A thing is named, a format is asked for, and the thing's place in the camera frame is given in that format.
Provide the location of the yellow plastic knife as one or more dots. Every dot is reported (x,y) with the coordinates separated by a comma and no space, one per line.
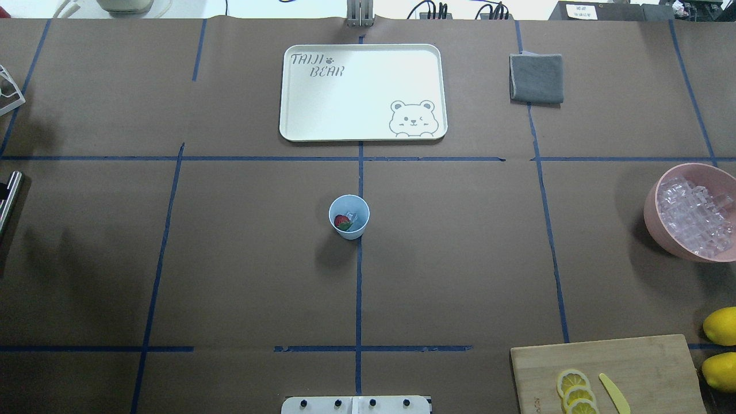
(618,399)

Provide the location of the lemon slices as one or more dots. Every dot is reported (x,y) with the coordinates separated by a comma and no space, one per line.
(575,392)

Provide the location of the light blue cup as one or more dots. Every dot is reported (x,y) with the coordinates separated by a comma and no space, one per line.
(351,203)

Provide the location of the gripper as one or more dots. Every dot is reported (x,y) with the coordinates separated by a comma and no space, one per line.
(3,194)

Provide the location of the grey folded cloth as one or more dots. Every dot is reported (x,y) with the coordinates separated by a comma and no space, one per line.
(536,78)

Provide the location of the steel muddler black handle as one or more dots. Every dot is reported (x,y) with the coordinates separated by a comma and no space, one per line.
(14,184)

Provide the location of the red strawberry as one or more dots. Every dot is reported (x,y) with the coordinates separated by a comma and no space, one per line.
(342,222)

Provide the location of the black box with label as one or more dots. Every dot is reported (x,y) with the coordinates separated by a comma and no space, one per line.
(610,11)

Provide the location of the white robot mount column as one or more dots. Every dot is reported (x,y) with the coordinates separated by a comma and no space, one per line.
(358,404)

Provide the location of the clear cup rack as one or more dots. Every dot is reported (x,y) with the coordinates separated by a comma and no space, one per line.
(11,95)

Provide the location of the aluminium frame post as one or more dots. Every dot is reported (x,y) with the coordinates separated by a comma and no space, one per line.
(360,13)

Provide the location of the yellow lemon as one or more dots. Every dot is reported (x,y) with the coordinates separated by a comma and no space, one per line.
(719,326)
(719,372)

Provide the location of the cream bear tray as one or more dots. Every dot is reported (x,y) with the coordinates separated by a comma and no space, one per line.
(362,92)

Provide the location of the wooden cutting board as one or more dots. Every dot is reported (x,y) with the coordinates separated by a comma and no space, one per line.
(656,374)

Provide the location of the pink bowl of ice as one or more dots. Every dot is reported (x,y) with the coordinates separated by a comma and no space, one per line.
(689,212)

